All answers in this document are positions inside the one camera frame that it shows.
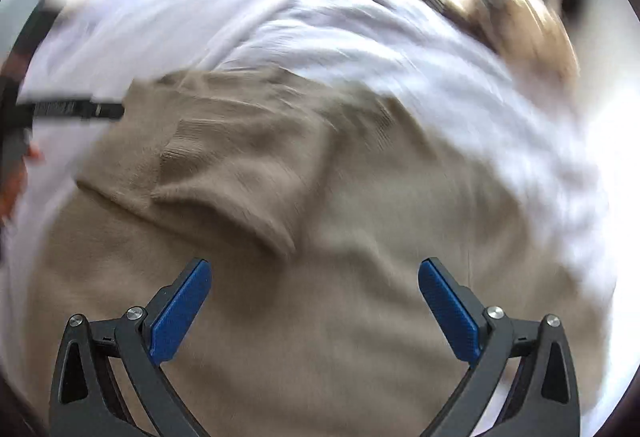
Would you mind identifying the tan knit sweater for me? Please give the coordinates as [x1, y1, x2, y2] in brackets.
[23, 70, 605, 436]

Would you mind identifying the person's left hand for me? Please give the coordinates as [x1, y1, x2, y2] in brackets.
[0, 143, 43, 226]

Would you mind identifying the beige brown striped garment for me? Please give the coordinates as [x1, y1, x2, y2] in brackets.
[422, 0, 579, 86]

